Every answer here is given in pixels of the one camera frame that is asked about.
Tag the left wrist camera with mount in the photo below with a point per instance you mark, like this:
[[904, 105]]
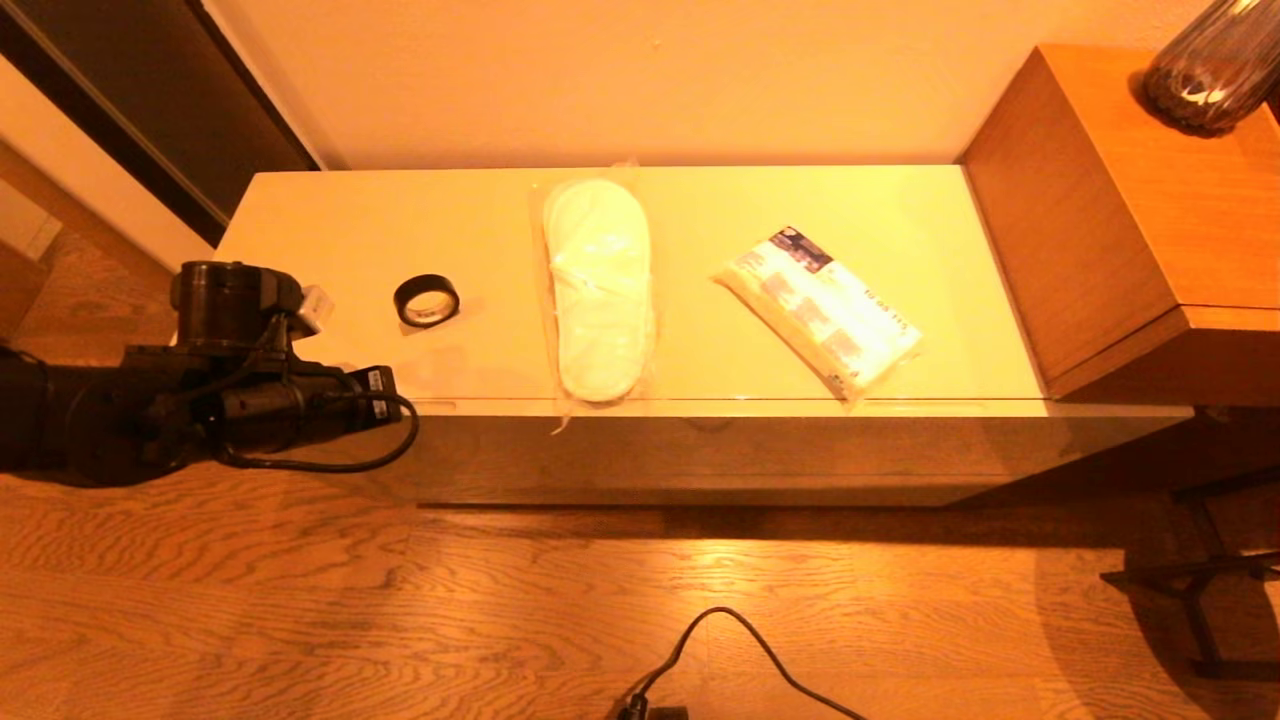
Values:
[[235, 300]]

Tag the glossy white low cabinet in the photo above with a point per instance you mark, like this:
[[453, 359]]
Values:
[[400, 220]]

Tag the white slippers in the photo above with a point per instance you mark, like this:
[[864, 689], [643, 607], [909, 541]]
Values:
[[600, 300]]

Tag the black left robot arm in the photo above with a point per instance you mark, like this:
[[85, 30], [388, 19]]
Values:
[[80, 420]]

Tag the printed white tissue packet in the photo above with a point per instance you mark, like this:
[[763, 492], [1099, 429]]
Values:
[[820, 310]]

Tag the black metal stand legs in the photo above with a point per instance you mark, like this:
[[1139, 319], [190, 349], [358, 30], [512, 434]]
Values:
[[1150, 575]]

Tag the dark ribbed glass vase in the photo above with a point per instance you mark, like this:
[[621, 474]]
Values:
[[1215, 70]]

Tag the brown wooden furniture piece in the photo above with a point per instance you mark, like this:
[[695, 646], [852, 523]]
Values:
[[15, 290]]

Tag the brown wooden side cabinet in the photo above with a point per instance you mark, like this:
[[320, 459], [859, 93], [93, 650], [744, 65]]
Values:
[[1080, 230]]

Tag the black tape roll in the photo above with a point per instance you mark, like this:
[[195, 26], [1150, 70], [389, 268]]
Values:
[[425, 282]]

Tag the white cabinet drawer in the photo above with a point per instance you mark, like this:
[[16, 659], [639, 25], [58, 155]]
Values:
[[700, 455]]

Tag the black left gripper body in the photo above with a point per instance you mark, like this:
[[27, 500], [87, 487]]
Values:
[[300, 400]]

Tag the dark door panel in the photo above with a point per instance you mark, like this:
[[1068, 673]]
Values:
[[150, 80]]

